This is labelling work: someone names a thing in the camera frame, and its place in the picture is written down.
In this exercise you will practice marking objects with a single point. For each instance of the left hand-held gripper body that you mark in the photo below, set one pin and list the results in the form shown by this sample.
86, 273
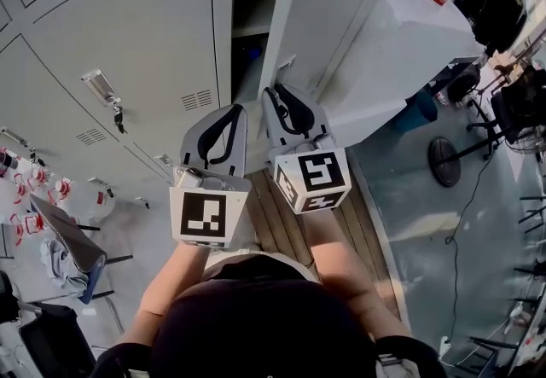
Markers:
203, 218

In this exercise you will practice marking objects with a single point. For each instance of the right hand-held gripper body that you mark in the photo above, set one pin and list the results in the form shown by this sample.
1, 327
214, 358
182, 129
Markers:
313, 180

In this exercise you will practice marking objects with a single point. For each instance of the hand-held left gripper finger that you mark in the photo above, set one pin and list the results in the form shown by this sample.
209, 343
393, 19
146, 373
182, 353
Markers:
193, 141
239, 146

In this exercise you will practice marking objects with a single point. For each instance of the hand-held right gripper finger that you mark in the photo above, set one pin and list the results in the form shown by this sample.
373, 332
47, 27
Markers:
275, 120
305, 112

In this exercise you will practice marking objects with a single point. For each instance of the person's left forearm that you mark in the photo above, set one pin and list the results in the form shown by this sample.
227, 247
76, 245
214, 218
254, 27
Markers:
166, 282

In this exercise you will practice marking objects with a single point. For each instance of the person's right forearm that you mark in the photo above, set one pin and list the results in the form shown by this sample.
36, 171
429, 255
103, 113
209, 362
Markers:
350, 265

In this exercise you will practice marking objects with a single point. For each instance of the blue item inside locker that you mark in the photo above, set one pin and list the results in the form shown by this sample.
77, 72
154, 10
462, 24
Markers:
254, 54

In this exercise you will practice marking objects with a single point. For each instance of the hanging locker keys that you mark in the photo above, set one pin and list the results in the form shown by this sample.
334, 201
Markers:
119, 119
36, 156

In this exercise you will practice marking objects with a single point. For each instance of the blue waste bin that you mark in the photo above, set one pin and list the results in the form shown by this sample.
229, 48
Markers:
418, 112

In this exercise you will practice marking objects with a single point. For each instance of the white table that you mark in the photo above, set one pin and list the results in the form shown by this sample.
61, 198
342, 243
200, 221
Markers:
409, 52

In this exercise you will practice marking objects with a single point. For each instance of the person's dark clothed torso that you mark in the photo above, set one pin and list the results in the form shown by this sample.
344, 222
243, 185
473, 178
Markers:
264, 325

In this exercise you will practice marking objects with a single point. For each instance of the black round stand base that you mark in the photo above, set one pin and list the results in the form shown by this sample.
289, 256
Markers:
444, 163

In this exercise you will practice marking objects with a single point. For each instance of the grey chair with blue seat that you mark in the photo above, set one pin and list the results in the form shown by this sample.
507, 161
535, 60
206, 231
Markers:
70, 235

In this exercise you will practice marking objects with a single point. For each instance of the grey crumpled cloth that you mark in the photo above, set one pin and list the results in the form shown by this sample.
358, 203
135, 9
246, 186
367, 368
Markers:
57, 265

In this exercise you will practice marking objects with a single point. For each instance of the group of red label bottles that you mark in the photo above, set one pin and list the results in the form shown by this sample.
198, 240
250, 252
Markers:
38, 193

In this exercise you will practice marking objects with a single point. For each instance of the black office chair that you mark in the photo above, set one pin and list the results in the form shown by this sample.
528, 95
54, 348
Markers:
516, 112

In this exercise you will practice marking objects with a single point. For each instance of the white power strip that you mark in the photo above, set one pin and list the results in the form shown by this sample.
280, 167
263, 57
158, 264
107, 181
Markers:
444, 346

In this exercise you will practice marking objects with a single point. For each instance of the black backpack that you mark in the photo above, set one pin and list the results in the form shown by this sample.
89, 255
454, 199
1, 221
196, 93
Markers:
495, 11

